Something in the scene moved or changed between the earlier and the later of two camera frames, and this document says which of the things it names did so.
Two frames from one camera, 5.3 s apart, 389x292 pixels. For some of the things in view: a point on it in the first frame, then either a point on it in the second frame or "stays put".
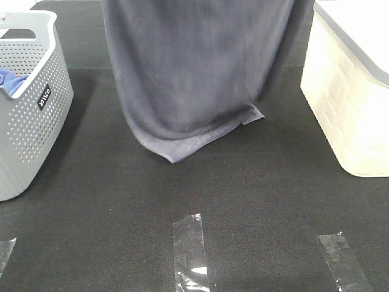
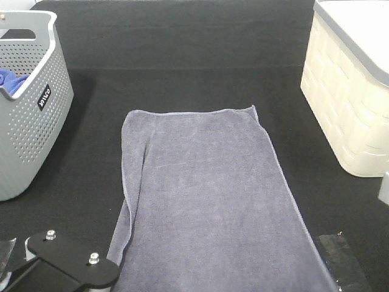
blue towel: (10, 80) stays put
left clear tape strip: (6, 247) stays put
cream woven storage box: (344, 82) stays put
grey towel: (191, 71) to (208, 207)
